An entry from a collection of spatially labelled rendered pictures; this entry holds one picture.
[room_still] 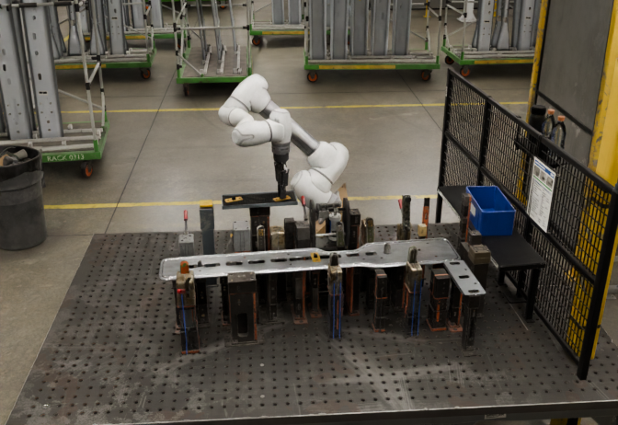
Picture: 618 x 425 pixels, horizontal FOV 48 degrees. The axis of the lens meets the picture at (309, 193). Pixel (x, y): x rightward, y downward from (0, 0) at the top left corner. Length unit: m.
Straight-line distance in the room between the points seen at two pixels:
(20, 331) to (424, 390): 2.77
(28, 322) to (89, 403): 1.96
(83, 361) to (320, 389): 1.03
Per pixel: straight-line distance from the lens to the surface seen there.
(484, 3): 10.71
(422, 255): 3.28
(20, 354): 4.61
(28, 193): 5.61
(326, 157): 3.86
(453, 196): 3.84
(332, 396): 2.90
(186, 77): 9.28
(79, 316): 3.52
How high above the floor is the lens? 2.58
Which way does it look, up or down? 24 degrees down
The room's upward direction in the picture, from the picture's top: straight up
